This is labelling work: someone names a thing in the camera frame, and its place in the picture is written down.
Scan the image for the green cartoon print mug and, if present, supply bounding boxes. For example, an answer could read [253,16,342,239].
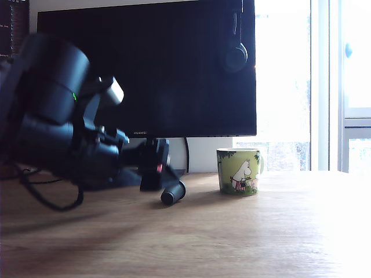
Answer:
[216,147,266,197]

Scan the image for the large black monitor with stand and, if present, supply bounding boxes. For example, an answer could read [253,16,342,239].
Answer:
[36,0,257,186]

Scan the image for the black headphones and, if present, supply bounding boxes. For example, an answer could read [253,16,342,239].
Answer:
[221,0,249,73]

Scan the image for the lit monitor with code text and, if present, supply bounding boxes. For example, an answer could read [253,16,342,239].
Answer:
[0,0,31,69]

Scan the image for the black monitor cable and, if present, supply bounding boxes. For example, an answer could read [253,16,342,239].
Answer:
[184,137,191,174]

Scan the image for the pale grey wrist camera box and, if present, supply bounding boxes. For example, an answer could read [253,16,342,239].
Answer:
[83,75,125,116]

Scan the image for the white window frame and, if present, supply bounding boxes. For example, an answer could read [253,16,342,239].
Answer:
[232,0,371,178]

